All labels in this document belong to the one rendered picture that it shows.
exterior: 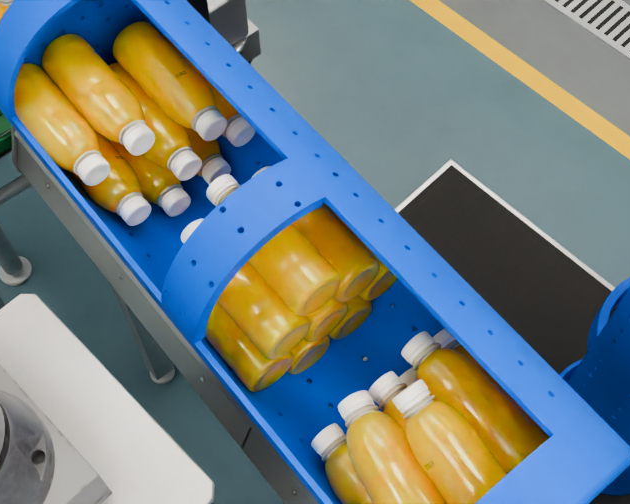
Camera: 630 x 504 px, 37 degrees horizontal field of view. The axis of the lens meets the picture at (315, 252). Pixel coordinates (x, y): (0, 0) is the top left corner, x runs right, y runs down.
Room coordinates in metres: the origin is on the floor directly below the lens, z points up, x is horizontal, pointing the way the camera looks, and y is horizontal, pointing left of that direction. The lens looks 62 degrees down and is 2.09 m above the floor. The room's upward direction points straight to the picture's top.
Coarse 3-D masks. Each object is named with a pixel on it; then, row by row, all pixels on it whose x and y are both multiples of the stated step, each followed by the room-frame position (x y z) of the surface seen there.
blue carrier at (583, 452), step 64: (64, 0) 0.81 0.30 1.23; (128, 0) 0.91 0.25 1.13; (0, 64) 0.77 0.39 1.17; (256, 128) 0.63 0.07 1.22; (192, 192) 0.71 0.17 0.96; (256, 192) 0.54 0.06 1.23; (320, 192) 0.54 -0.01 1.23; (128, 256) 0.53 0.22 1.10; (192, 256) 0.48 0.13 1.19; (384, 256) 0.46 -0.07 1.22; (192, 320) 0.43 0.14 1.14; (384, 320) 0.50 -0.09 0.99; (448, 320) 0.39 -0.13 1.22; (320, 384) 0.42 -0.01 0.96; (512, 384) 0.32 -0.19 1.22; (576, 448) 0.26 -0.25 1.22
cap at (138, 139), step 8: (136, 128) 0.69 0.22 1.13; (144, 128) 0.70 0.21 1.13; (128, 136) 0.68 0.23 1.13; (136, 136) 0.68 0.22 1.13; (144, 136) 0.69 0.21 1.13; (152, 136) 0.69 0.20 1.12; (128, 144) 0.68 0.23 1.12; (136, 144) 0.68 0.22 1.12; (144, 144) 0.68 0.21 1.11; (152, 144) 0.69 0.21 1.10; (136, 152) 0.68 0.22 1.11; (144, 152) 0.68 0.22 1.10
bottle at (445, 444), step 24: (408, 408) 0.32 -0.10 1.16; (432, 408) 0.32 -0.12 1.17; (408, 432) 0.30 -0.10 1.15; (432, 432) 0.29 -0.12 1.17; (456, 432) 0.29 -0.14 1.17; (432, 456) 0.27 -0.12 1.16; (456, 456) 0.27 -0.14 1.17; (480, 456) 0.27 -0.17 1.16; (432, 480) 0.25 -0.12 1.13; (456, 480) 0.25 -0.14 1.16; (480, 480) 0.24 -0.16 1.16
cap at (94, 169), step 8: (88, 160) 0.66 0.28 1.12; (96, 160) 0.66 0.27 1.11; (104, 160) 0.66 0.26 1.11; (80, 168) 0.65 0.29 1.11; (88, 168) 0.65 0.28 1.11; (96, 168) 0.65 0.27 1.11; (104, 168) 0.66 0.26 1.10; (80, 176) 0.64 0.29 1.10; (88, 176) 0.64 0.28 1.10; (96, 176) 0.65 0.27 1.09; (104, 176) 0.65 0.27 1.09; (88, 184) 0.64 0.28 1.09; (96, 184) 0.64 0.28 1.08
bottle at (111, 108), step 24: (48, 48) 0.81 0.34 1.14; (72, 48) 0.81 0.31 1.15; (48, 72) 0.79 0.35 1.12; (72, 72) 0.77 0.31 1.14; (96, 72) 0.77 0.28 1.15; (72, 96) 0.75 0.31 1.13; (96, 96) 0.73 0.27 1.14; (120, 96) 0.73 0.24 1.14; (96, 120) 0.71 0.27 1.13; (120, 120) 0.70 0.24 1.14; (144, 120) 0.72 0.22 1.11
